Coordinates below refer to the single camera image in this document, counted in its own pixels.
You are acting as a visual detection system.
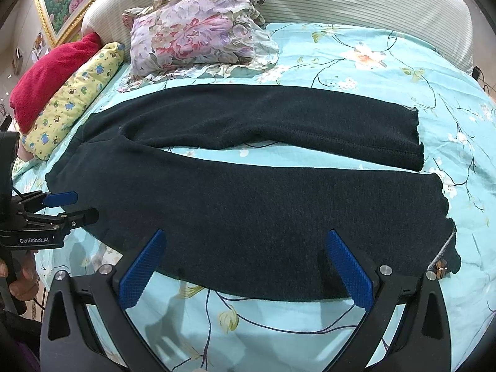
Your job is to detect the red fleece blanket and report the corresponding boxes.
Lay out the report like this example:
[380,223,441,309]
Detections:
[9,32,103,135]

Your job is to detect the yellow cartoon bolster pillow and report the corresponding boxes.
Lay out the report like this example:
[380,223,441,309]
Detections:
[21,42,125,160]

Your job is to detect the person left hand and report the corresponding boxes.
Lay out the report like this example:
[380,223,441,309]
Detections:
[8,250,39,301]

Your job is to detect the floral purple pink pillow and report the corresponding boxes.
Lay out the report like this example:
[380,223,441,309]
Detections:
[119,0,280,92]

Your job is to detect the black fleece pants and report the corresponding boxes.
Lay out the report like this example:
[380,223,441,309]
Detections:
[45,84,462,301]

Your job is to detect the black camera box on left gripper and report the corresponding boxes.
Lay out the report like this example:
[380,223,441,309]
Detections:
[0,131,19,212]

